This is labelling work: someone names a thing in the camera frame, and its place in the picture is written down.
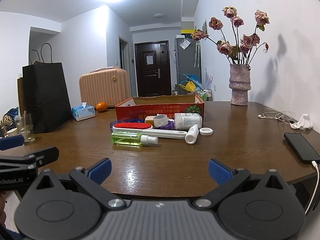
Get small white round lid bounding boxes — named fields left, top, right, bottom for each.
left=199, top=127, right=213, bottom=136

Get pink ribbed suitcase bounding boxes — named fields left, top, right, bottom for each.
left=79, top=67, right=131, bottom=107

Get blue rimmed round mirror lid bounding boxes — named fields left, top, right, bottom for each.
left=110, top=119, right=151, bottom=130

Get large white labelled jar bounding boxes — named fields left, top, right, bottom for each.
left=174, top=113, right=202, bottom=130

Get blue tissue box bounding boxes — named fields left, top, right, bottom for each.
left=72, top=102, right=95, bottom=121

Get purple ribbed cap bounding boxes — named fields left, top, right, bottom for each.
left=157, top=119, right=175, bottom=130

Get dried pink roses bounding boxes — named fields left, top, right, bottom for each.
left=190, top=5, right=271, bottom=66

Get red cardboard box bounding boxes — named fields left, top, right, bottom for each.
left=115, top=94, right=204, bottom=120

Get black smartphone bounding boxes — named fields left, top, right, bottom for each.
left=284, top=133, right=320, bottom=164

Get crumpled white tissue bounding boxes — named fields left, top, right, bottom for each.
left=290, top=114, right=313, bottom=131

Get white tape roll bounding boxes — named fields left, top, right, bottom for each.
left=153, top=114, right=169, bottom=127

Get wire storage rack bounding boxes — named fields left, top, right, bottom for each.
left=195, top=87, right=213, bottom=101

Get white earphones cable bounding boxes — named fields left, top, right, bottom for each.
left=258, top=107, right=302, bottom=124

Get grey refrigerator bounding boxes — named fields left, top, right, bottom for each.
left=175, top=37, right=202, bottom=95

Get green spray bottle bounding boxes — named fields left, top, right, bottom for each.
left=111, top=131, right=158, bottom=146

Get white charging cable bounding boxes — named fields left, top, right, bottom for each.
left=304, top=160, right=320, bottom=217

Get black paper bag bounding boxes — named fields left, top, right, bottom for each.
left=22, top=42, right=73, bottom=134

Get dark brown entrance door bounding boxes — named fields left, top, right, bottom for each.
left=135, top=41, right=171, bottom=97

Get pink textured vase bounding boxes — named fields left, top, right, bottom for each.
left=229, top=64, right=251, bottom=106

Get small white spray bottle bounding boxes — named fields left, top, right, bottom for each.
left=184, top=124, right=199, bottom=145

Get orange fruit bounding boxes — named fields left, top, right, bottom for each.
left=95, top=102, right=107, bottom=113

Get clear drinking glass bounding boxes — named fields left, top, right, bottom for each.
left=15, top=113, right=35, bottom=143

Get cream wall plug charger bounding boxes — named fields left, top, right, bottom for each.
left=144, top=116, right=155, bottom=126

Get yellow watering can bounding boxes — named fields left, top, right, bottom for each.
left=179, top=81, right=196, bottom=93

